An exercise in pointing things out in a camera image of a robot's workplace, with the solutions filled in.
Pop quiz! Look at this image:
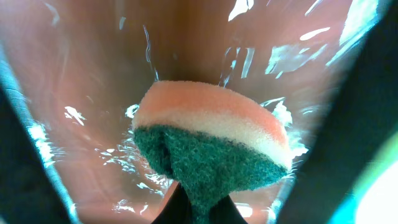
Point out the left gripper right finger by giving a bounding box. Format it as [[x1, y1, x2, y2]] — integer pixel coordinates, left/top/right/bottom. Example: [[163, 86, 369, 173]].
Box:
[[209, 195, 248, 224]]

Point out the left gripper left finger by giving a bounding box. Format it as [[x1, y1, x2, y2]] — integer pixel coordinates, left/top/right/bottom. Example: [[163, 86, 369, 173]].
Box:
[[151, 182, 192, 224]]

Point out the green orange sponge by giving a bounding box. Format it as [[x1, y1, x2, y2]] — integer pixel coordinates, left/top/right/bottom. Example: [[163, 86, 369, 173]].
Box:
[[132, 81, 293, 223]]

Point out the yellow-green plate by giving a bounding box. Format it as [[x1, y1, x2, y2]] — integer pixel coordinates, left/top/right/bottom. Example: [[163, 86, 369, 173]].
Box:
[[329, 133, 397, 224]]

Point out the black wash basin tray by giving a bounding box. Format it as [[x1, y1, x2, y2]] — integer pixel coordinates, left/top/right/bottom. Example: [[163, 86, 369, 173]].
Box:
[[1, 0, 397, 223]]

